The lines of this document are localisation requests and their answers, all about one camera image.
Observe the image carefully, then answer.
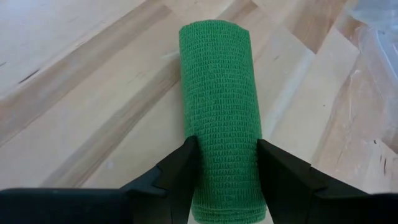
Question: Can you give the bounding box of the green bandage roll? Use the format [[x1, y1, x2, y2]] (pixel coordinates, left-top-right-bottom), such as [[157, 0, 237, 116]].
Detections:
[[178, 19, 268, 224]]

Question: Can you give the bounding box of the clear plastic zip bag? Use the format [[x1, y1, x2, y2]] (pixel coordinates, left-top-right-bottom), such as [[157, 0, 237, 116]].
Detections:
[[312, 0, 398, 195]]

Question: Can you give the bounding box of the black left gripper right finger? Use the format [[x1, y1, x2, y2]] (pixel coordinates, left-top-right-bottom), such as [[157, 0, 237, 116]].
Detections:
[[257, 139, 398, 224]]

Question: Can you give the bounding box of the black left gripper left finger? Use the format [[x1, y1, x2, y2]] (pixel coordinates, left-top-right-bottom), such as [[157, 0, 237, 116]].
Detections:
[[0, 136, 200, 224]]

